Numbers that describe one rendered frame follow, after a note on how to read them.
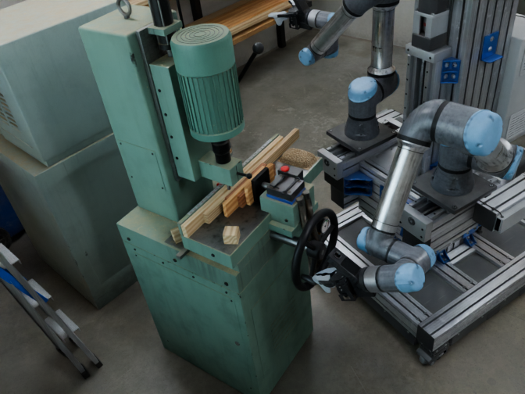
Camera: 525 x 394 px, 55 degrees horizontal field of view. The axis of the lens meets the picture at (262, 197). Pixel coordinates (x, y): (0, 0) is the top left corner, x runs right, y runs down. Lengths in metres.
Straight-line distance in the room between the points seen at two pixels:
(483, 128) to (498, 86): 0.80
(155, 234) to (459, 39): 1.28
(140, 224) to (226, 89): 0.71
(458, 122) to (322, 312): 1.42
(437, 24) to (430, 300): 1.16
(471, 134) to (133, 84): 0.98
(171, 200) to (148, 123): 0.32
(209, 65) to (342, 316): 1.51
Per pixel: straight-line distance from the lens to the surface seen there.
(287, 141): 2.01
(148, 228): 1.93
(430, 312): 2.33
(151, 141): 1.72
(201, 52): 1.43
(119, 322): 2.74
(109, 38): 1.62
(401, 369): 2.40
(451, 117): 1.41
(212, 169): 1.70
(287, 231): 1.69
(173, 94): 1.58
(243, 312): 1.80
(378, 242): 1.50
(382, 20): 2.13
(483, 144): 1.40
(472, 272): 2.52
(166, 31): 1.55
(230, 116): 1.53
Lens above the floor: 2.01
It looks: 38 degrees down
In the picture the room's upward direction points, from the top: 8 degrees counter-clockwise
